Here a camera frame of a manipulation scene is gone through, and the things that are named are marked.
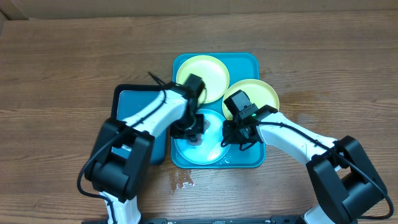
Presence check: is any light blue plate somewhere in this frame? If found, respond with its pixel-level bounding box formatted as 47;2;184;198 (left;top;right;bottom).
174;109;229;165

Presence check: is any dark green sponge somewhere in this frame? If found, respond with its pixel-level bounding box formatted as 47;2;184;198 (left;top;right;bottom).
188;119;210;146

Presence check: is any yellow-green plate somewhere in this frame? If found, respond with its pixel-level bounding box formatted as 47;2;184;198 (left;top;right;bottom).
176;55;230;104
222;79;280;120

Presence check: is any yellow-green plate top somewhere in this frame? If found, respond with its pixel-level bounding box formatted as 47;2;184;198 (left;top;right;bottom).
176;55;230;104

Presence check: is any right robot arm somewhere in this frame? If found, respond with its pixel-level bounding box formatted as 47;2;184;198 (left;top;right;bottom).
221;90;394;223

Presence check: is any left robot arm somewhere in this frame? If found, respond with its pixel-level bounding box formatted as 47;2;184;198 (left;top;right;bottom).
76;74;205;223

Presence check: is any teal plastic serving tray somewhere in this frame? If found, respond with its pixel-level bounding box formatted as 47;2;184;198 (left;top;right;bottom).
170;53;266;169

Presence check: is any black tray with water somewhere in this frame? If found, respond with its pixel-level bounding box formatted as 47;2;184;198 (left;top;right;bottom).
111;84;167;165

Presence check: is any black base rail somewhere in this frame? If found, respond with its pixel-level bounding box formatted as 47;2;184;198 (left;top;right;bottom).
139;215;305;224

